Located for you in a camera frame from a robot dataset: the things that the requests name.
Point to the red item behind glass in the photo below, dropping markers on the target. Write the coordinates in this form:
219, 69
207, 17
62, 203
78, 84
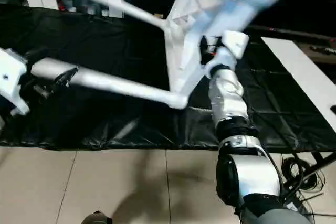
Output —
62, 5

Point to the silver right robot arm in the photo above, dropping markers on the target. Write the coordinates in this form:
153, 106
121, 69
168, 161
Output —
231, 98

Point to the small brown tag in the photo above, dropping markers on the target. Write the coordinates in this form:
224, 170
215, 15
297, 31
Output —
158, 15

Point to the white flat board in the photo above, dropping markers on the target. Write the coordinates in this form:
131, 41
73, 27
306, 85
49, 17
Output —
302, 72

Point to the white plastic table top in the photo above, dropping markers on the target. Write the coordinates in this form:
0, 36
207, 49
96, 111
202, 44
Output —
181, 56

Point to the black plastic mat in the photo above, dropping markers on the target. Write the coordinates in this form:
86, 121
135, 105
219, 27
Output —
105, 37

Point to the dark left robot foot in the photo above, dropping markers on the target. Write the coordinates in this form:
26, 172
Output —
98, 217

